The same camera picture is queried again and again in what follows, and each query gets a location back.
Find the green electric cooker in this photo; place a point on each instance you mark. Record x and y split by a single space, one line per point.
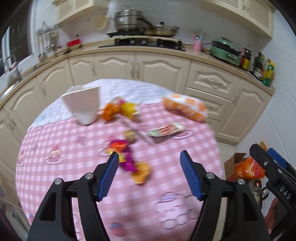
225 52

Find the soy sauce bottle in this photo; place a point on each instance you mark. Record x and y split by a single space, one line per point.
245 60

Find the white bowl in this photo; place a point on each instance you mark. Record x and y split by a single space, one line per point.
61 49

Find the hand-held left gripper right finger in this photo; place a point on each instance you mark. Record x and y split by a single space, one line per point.
190 176

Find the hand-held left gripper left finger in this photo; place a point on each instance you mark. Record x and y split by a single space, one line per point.
108 178

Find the pink utensil holder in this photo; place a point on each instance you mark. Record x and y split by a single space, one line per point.
197 45

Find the kitchen window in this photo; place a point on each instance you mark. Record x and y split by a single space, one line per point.
18 32

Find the green red snack packet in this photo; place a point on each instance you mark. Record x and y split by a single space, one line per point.
166 129

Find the green yellow bottle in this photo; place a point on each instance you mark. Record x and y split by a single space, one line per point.
269 74

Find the orange yellow artificial flower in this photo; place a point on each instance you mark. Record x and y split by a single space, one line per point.
109 112

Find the purple foil candy wrapper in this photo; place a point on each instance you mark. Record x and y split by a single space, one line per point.
128 160

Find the red box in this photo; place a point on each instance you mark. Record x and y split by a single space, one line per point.
74 43

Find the small orange foil wrapper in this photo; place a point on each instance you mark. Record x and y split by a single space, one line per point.
141 172

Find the person's right hand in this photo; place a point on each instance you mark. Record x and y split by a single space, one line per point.
272 215

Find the white paper container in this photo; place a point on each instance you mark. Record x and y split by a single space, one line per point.
83 104

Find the gold foil candy wrapper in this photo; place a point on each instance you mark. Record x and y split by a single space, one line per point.
130 136

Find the steel faucet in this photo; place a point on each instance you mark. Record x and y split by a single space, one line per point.
12 66

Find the black gas stove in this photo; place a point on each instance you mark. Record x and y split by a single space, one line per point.
138 45

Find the yellow round strainer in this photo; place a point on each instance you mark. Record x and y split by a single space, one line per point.
101 22

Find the orange plastic bag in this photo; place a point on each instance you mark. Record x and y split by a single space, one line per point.
249 169

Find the orange white patterned bag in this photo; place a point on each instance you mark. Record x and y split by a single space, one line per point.
182 106

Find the steel steamer pot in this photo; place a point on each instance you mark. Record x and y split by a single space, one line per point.
129 22

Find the frying pan with lid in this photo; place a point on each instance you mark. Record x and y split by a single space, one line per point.
161 31

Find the round table pink checked cloth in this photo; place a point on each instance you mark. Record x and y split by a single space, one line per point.
69 162

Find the patterned tote bag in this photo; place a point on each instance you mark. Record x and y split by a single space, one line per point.
257 194

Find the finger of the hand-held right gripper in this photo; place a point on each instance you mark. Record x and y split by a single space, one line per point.
263 162
278 160

